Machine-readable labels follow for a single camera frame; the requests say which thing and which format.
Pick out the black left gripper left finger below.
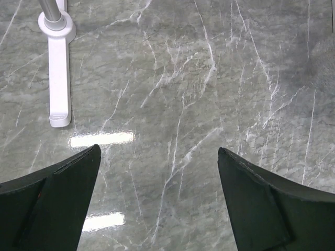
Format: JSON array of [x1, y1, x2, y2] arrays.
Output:
[[1, 144, 101, 250]]

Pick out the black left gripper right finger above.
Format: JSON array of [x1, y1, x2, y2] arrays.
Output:
[[218, 147, 334, 250]]

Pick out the white metal clothes rack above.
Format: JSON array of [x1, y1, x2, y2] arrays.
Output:
[[38, 0, 76, 128]]

